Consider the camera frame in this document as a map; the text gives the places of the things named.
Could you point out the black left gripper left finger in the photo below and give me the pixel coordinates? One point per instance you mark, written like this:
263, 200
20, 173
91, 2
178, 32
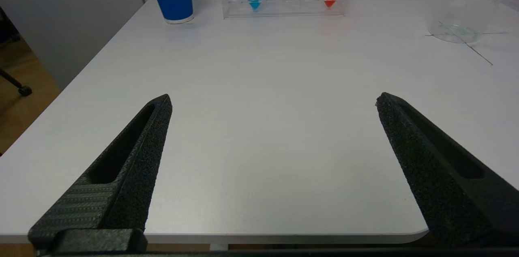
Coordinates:
129, 184

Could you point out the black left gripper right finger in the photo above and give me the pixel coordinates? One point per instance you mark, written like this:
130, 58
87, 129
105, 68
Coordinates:
438, 180

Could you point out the clear glass beaker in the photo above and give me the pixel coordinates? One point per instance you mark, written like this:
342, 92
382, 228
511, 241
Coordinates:
462, 26

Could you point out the black tripod stand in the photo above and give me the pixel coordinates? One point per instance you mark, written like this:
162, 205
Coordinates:
24, 90

